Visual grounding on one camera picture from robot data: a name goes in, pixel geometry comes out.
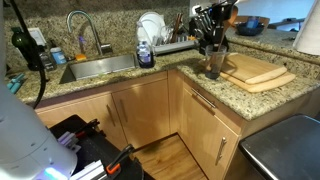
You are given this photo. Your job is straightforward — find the white wall outlet plate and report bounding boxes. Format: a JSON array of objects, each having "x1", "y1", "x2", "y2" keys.
[{"x1": 28, "y1": 27, "x2": 48, "y2": 47}]

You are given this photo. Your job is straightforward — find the steel drawer handle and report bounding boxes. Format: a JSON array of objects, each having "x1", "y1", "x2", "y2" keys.
[{"x1": 190, "y1": 87, "x2": 217, "y2": 110}]

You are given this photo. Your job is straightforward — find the black robot cart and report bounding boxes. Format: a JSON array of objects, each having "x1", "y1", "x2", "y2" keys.
[{"x1": 49, "y1": 114, "x2": 145, "y2": 180}]

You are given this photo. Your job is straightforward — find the white paper towel roll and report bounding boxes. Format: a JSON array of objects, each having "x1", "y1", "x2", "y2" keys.
[{"x1": 292, "y1": 0, "x2": 320, "y2": 56}]

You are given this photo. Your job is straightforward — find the small blue lidded container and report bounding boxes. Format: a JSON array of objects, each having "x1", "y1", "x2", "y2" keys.
[{"x1": 49, "y1": 46, "x2": 68, "y2": 66}]

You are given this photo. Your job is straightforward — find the large wooden cutting board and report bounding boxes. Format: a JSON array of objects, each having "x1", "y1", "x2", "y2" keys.
[{"x1": 219, "y1": 71, "x2": 297, "y2": 94}]

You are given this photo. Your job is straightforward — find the small wooden cutting board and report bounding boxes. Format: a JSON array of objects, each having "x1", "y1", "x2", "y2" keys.
[{"x1": 219, "y1": 52, "x2": 288, "y2": 85}]

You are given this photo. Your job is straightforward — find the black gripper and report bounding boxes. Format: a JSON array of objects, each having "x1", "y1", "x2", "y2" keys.
[{"x1": 212, "y1": 0, "x2": 236, "y2": 47}]

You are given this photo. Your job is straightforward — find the long wooden spoon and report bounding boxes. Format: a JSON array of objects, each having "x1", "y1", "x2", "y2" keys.
[{"x1": 214, "y1": 16, "x2": 232, "y2": 73}]

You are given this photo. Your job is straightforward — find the grey dish drying rack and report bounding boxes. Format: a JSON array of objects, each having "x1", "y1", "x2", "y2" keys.
[{"x1": 151, "y1": 32, "x2": 201, "y2": 56}]

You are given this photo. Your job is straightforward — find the utensils in drying rack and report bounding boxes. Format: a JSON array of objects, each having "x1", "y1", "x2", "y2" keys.
[{"x1": 171, "y1": 12, "x2": 185, "y2": 44}]

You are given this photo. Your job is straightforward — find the black knife block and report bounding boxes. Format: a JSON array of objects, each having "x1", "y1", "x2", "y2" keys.
[{"x1": 189, "y1": 4, "x2": 231, "y2": 56}]

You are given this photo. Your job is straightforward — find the orange sponge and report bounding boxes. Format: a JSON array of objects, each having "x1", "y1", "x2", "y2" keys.
[{"x1": 74, "y1": 53, "x2": 88, "y2": 62}]

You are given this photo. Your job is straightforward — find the steel trash can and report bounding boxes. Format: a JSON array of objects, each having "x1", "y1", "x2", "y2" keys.
[{"x1": 238, "y1": 113, "x2": 320, "y2": 180}]

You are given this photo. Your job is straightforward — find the clear plastic cup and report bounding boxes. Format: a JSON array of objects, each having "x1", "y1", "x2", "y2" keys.
[{"x1": 204, "y1": 44, "x2": 229, "y2": 80}]

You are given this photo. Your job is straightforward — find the black orange bar clamp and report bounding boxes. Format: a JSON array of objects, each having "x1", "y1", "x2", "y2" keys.
[
  {"x1": 74, "y1": 118, "x2": 101, "y2": 140},
  {"x1": 105, "y1": 143, "x2": 136, "y2": 176}
]

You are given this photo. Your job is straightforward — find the teal plastic tool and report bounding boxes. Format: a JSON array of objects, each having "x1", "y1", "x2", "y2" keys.
[{"x1": 6, "y1": 72, "x2": 26, "y2": 95}]

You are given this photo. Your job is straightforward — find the stainless steel sink basin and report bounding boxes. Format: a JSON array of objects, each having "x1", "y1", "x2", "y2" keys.
[{"x1": 59, "y1": 53, "x2": 139, "y2": 85}]

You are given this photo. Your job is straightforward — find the dark green glass bottle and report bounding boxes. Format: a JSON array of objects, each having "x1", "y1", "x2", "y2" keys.
[{"x1": 11, "y1": 26, "x2": 42, "y2": 72}]

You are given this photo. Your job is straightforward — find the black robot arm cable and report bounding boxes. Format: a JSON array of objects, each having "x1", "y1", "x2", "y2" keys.
[{"x1": 9, "y1": 0, "x2": 48, "y2": 110}]

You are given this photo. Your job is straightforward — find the white dinner plate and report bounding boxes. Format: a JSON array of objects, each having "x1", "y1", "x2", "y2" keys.
[{"x1": 137, "y1": 11, "x2": 167, "y2": 46}]

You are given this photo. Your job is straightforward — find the curved steel kitchen faucet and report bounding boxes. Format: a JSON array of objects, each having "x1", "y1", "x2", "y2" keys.
[{"x1": 65, "y1": 9, "x2": 114, "y2": 57}]

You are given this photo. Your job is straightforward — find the clear dish soap bottle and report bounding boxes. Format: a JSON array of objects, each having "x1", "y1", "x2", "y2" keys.
[{"x1": 135, "y1": 20, "x2": 155, "y2": 69}]

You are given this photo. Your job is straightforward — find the dark blue bowl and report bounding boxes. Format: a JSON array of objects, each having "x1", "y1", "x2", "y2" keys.
[{"x1": 235, "y1": 16, "x2": 266, "y2": 37}]

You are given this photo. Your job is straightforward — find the steel cabinet door handle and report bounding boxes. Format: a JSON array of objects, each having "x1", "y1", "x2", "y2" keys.
[
  {"x1": 214, "y1": 136, "x2": 228, "y2": 167},
  {"x1": 105, "y1": 104, "x2": 117, "y2": 127}
]

